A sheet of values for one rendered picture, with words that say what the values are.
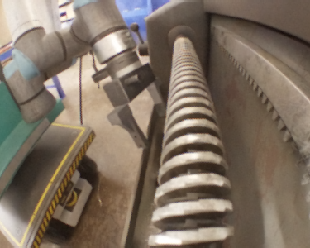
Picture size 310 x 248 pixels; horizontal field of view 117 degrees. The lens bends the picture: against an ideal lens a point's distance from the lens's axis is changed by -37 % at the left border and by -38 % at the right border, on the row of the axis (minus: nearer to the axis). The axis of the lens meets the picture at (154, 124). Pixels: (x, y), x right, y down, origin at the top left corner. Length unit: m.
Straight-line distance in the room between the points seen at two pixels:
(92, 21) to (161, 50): 0.20
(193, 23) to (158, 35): 0.09
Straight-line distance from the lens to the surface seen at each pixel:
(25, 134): 0.68
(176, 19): 0.40
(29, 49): 0.38
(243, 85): 0.21
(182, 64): 0.17
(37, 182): 0.75
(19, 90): 0.68
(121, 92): 0.28
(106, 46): 0.30
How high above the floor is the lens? 0.79
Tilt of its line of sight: 42 degrees down
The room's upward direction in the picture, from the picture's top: 6 degrees counter-clockwise
